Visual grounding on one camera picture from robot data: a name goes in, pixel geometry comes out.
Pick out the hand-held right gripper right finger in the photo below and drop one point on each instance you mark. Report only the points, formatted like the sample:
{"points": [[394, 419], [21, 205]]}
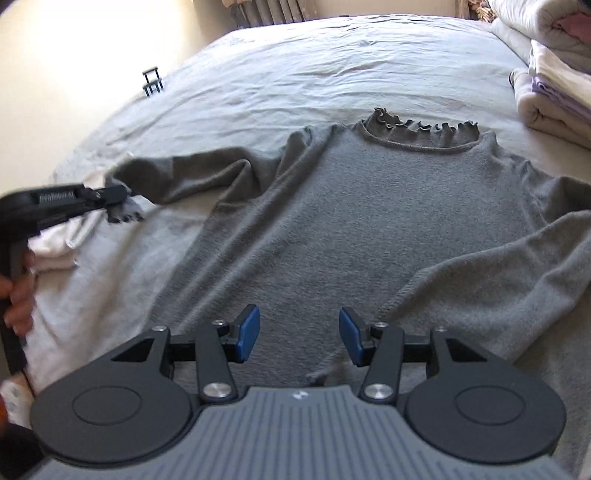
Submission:
{"points": [[351, 337]]}

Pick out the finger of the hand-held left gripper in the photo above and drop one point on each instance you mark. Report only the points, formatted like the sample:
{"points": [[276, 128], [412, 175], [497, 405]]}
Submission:
{"points": [[104, 194]]}

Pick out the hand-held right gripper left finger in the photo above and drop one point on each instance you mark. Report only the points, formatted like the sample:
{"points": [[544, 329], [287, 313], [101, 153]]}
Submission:
{"points": [[247, 332]]}

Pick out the grey frilled-collar sweater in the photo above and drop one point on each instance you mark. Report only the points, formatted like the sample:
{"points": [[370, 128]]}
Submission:
{"points": [[369, 207]]}

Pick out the person's left hand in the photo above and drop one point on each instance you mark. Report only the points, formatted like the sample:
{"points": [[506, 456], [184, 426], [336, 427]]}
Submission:
{"points": [[23, 304]]}

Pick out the white folded garment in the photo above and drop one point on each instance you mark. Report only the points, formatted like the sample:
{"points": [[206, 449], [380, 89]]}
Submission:
{"points": [[55, 244]]}

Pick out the small black stand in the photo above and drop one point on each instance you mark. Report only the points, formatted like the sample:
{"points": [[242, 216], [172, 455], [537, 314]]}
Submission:
{"points": [[153, 83]]}

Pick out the bed with grey sheet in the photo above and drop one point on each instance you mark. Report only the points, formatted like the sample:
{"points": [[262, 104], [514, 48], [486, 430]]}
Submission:
{"points": [[277, 69]]}

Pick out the grey star-print curtain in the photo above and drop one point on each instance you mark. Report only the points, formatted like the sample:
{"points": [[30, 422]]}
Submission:
{"points": [[277, 9]]}

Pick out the beige folded towel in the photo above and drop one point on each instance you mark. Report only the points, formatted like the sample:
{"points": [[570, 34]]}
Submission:
{"points": [[545, 120]]}

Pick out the purple folded towel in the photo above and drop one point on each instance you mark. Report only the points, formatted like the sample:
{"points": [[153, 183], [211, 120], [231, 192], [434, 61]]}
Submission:
{"points": [[561, 99]]}

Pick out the floral patterned cloth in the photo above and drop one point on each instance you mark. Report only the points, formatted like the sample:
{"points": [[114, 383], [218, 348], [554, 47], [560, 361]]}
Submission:
{"points": [[480, 9]]}

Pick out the folded grey pink duvet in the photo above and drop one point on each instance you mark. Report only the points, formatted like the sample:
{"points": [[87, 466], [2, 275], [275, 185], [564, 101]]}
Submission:
{"points": [[540, 23]]}

